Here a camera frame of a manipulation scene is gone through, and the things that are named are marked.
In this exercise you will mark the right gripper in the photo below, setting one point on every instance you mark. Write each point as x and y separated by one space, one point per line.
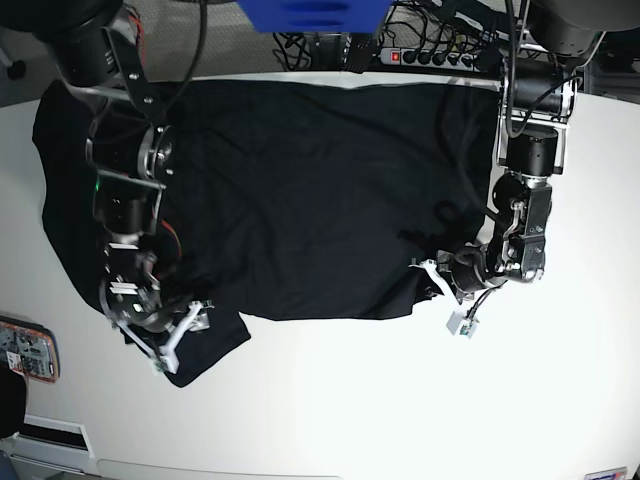
154 315

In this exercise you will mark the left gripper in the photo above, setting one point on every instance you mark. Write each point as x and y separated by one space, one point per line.
466 271

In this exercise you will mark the black T-shirt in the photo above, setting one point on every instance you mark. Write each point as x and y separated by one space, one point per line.
292 201

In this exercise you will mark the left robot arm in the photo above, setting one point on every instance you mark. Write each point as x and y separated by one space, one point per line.
549 43

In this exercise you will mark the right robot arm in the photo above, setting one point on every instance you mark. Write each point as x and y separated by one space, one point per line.
129 142

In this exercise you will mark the white tray with black slot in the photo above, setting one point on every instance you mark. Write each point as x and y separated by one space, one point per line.
51 443

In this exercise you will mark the white power strip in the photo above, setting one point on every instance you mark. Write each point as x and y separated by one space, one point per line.
440 59

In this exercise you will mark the black power adapter box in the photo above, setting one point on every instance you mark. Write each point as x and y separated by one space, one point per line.
361 49

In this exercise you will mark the colourful sticker at table edge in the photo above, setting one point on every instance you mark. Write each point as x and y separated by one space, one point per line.
619 473

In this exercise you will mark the black chair castor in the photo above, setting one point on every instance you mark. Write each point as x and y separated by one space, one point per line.
16 70

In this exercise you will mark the blue plastic box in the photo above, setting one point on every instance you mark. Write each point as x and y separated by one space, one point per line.
310 16

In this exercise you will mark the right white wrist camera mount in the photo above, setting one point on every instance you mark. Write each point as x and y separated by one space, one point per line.
161 347

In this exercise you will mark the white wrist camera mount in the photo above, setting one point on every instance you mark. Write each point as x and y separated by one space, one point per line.
161 347
460 322

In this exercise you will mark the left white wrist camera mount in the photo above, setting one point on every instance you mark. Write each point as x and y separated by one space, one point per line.
460 322

